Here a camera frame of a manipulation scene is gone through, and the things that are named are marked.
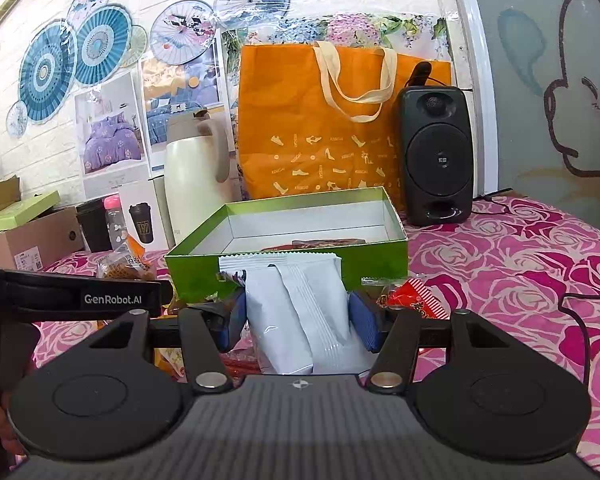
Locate orange bread snack packet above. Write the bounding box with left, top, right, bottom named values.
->
left=96, top=232, right=158, bottom=282

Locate green cardboard box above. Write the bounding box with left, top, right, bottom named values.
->
left=164, top=186, right=409, bottom=307

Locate red striped snack packet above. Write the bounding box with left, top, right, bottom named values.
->
left=362, top=276, right=453, bottom=322

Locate black speaker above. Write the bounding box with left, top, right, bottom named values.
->
left=396, top=85, right=476, bottom=227

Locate floral wall poster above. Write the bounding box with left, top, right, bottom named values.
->
left=221, top=14, right=452, bottom=63

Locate clear bottle pink cap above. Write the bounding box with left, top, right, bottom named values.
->
left=103, top=196, right=129, bottom=252

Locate black speaker cable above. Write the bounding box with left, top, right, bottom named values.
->
left=471, top=187, right=515, bottom=203

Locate white snack packet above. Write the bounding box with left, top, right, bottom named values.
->
left=218, top=252, right=377, bottom=377

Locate purple bedding poster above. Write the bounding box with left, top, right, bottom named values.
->
left=74, top=72, right=149, bottom=200

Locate blue bedding poster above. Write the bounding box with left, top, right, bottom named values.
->
left=139, top=39, right=232, bottom=172

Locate group of paper fan decorations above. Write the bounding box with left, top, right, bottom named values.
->
left=5, top=0, right=291, bottom=139

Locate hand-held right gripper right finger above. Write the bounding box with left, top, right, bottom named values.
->
left=349, top=291, right=512, bottom=394

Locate large brown cardboard box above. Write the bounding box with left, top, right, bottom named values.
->
left=0, top=206, right=87, bottom=272

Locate white cup packaging box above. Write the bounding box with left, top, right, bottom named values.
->
left=117, top=176, right=176, bottom=257

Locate black microphone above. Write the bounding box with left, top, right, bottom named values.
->
left=406, top=61, right=434, bottom=89

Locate cream thermos jug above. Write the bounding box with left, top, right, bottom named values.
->
left=164, top=110, right=232, bottom=250

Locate yellow orange snack packet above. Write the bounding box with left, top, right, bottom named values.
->
left=152, top=290, right=190, bottom=384

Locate orange tote bag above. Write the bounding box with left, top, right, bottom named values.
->
left=236, top=40, right=453, bottom=202

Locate small brown cardboard box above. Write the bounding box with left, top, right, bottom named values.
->
left=0, top=175, right=22, bottom=217

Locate black cup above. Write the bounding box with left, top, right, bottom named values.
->
left=75, top=198, right=114, bottom=254

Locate green box lid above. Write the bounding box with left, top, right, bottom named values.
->
left=0, top=190, right=62, bottom=234

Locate dark red snack packet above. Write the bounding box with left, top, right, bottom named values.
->
left=261, top=236, right=367, bottom=254

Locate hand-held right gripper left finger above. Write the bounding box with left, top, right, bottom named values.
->
left=87, top=289, right=247, bottom=394

